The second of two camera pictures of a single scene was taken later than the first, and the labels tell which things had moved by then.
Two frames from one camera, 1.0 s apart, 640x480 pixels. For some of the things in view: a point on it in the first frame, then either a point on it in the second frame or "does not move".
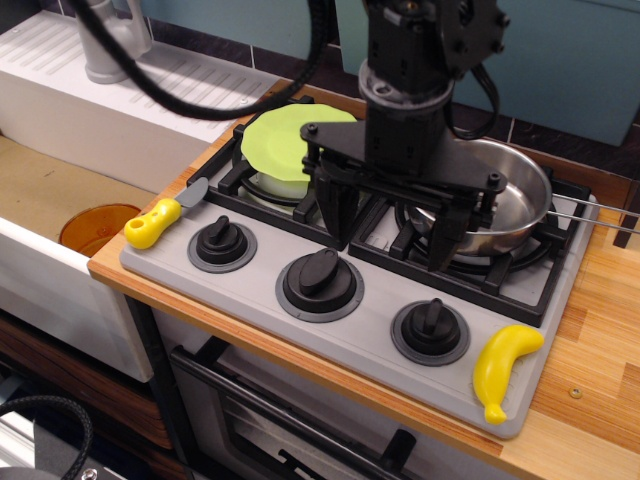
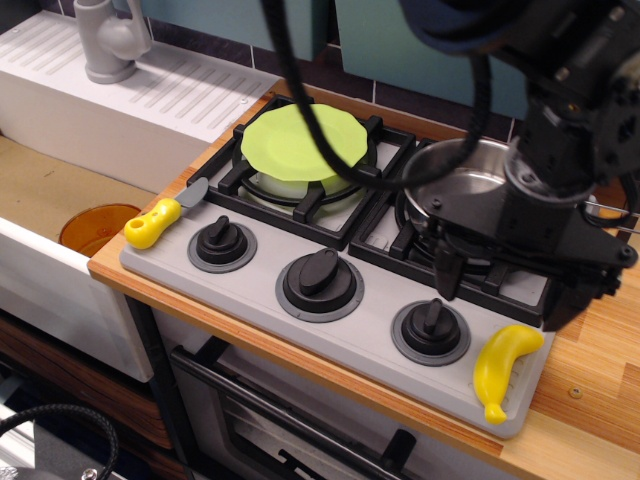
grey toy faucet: (132, 32) does not move
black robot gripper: (401, 147) → (534, 211)
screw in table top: (575, 393) does not move
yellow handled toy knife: (145, 229) does not move
